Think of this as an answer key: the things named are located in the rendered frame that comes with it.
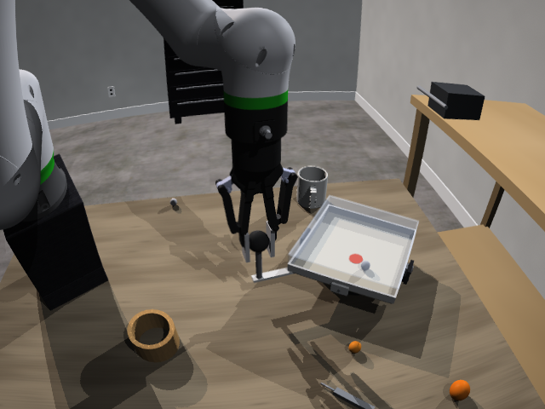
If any orange ball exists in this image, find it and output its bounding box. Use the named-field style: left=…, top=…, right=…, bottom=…
left=348, top=341, right=361, bottom=354
left=450, top=380, right=470, bottom=400

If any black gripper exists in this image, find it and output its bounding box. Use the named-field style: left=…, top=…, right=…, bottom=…
left=215, top=139, right=298, bottom=262

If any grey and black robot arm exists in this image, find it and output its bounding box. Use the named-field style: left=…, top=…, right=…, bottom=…
left=0, top=0, right=295, bottom=230

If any white cup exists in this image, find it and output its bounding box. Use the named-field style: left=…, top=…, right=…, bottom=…
left=296, top=166, right=328, bottom=209

